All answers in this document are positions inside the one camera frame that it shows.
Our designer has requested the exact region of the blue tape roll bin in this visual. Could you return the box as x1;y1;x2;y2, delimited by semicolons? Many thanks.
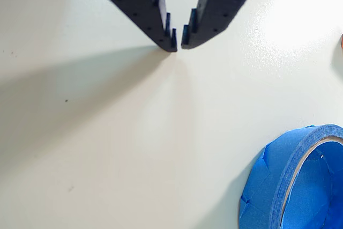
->
238;123;343;229

